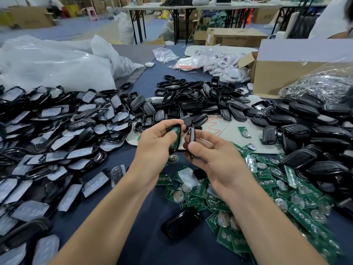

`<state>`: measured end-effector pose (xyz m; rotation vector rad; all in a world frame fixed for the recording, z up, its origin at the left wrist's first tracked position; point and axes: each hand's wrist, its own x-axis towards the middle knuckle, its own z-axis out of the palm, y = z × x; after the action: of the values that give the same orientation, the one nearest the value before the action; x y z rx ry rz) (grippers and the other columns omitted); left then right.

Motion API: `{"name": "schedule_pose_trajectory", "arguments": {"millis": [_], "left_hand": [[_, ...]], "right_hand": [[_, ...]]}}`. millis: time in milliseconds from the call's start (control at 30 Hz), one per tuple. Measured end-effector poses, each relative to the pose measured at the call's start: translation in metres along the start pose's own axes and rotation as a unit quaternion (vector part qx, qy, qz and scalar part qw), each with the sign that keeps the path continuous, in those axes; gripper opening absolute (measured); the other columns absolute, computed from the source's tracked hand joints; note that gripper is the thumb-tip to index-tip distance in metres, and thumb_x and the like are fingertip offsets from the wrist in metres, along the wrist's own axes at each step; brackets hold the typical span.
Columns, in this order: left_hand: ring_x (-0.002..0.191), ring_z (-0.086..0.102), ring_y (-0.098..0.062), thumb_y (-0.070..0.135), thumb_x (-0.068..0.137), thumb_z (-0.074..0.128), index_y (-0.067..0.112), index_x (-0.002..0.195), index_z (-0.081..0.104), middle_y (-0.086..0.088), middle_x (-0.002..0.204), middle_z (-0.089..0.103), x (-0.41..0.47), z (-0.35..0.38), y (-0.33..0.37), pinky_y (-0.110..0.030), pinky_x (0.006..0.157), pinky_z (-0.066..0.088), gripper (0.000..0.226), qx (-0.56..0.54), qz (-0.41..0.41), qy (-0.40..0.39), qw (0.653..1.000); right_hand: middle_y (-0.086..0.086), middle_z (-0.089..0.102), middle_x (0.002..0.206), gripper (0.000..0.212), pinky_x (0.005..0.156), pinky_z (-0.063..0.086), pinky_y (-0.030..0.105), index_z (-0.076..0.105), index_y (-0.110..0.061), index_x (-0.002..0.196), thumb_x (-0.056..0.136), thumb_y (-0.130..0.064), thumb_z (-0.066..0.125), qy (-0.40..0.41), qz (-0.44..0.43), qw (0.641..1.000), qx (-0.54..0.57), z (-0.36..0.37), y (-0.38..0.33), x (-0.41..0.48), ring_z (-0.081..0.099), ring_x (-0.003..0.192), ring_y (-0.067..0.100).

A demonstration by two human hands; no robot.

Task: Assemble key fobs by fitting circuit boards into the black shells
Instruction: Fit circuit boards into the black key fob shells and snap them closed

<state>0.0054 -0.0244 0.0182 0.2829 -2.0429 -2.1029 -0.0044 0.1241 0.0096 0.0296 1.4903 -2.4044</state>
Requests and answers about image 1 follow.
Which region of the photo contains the tan cardboard box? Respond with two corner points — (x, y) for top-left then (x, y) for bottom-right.
(8, 5), (56, 29)

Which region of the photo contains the small green circuit board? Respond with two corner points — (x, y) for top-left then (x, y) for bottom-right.
(168, 127), (182, 151)

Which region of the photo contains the heap of black parts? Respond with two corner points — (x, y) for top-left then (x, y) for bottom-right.
(161, 0), (194, 7)

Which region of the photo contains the brown cardboard box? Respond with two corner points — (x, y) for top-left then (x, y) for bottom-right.
(205, 27), (268, 47)

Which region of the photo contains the clear bag with red label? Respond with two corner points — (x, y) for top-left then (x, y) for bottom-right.
(171, 55), (205, 71)

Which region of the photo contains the pile of assembled black fobs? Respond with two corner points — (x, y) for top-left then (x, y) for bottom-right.
(259, 93), (353, 216)

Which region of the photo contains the clear bag of metal parts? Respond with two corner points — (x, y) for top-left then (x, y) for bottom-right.
(278, 63), (353, 104)

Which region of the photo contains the pile of black shell halves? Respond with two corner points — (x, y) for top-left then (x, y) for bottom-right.
(129, 74), (277, 133)

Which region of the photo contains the heap of clear parts bags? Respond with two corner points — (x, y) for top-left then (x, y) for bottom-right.
(201, 49), (252, 83)

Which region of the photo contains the pile of shells with pads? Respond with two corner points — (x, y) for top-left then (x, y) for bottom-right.
(0, 84), (139, 265)

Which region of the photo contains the clear plastic film piece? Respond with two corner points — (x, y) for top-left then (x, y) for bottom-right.
(178, 167), (201, 188)

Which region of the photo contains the pink plastic stool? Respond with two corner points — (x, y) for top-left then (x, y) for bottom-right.
(83, 6), (99, 21)

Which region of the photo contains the person's left forearm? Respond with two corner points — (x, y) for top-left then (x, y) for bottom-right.
(50, 176), (158, 265)

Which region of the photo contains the person's right hand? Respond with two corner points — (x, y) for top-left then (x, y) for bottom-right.
(183, 128), (256, 201)

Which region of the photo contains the small crumpled clear plastic bag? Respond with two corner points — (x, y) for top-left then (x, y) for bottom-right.
(153, 48), (180, 63)

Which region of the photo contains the pile of green circuit boards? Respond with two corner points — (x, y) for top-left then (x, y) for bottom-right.
(157, 125), (345, 265)

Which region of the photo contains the lone glossy black shell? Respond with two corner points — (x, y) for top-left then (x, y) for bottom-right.
(161, 209), (202, 240)

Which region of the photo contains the person's left hand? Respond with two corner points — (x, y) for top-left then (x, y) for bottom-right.
(132, 119), (187, 188)

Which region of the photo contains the white sack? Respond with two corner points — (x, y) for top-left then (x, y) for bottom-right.
(116, 11), (135, 45)

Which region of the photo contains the large white plastic bag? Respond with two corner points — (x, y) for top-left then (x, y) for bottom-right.
(0, 35), (144, 93)

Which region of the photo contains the black shell cover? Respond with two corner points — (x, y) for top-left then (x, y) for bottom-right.
(188, 125), (198, 159)

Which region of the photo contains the long white table top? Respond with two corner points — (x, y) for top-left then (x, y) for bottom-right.
(122, 1), (332, 11)

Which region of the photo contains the large open cardboard box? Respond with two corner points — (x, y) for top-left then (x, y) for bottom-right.
(238, 38), (353, 98)

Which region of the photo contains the person's right forearm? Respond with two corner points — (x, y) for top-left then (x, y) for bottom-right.
(232, 182), (329, 265)

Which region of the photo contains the black metal table frame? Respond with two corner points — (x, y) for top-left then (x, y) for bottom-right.
(126, 5), (194, 45)

